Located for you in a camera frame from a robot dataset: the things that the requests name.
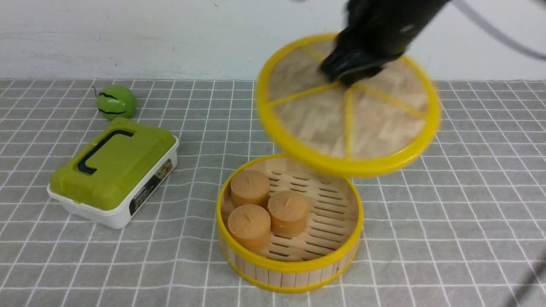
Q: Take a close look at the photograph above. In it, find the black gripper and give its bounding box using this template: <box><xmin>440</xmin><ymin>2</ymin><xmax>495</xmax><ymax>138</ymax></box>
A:
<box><xmin>320</xmin><ymin>0</ymin><xmax>449</xmax><ymax>86</ymax></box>

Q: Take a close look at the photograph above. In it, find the yellow bamboo steamer lid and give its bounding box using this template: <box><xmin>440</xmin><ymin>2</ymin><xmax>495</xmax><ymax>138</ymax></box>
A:
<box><xmin>255</xmin><ymin>32</ymin><xmax>442</xmax><ymax>177</ymax></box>

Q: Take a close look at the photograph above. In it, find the yellow bamboo steamer base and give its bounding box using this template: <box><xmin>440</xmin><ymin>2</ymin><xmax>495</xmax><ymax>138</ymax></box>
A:
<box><xmin>216</xmin><ymin>155</ymin><xmax>365</xmax><ymax>293</ymax></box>

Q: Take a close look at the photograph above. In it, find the tan round bun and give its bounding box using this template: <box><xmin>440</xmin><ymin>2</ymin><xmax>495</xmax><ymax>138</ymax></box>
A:
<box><xmin>230</xmin><ymin>170</ymin><xmax>270</xmax><ymax>208</ymax></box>
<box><xmin>267</xmin><ymin>190</ymin><xmax>310</xmax><ymax>238</ymax></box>
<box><xmin>227</xmin><ymin>204</ymin><xmax>271</xmax><ymax>253</ymax></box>

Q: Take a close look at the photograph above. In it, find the grey checked tablecloth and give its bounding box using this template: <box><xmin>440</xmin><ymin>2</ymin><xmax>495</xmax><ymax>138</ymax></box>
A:
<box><xmin>0</xmin><ymin>79</ymin><xmax>546</xmax><ymax>307</ymax></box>

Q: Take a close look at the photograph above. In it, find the green toy melon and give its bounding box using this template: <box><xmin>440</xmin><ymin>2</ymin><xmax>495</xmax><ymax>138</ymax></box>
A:
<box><xmin>92</xmin><ymin>85</ymin><xmax>137</xmax><ymax>121</ymax></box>

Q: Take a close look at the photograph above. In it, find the green lidded white box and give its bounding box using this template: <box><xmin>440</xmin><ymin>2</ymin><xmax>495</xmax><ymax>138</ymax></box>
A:
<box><xmin>47</xmin><ymin>118</ymin><xmax>179</xmax><ymax>229</ymax></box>

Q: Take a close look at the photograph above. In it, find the grey cable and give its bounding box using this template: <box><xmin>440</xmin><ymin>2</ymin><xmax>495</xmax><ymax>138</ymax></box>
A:
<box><xmin>452</xmin><ymin>0</ymin><xmax>546</xmax><ymax>60</ymax></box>

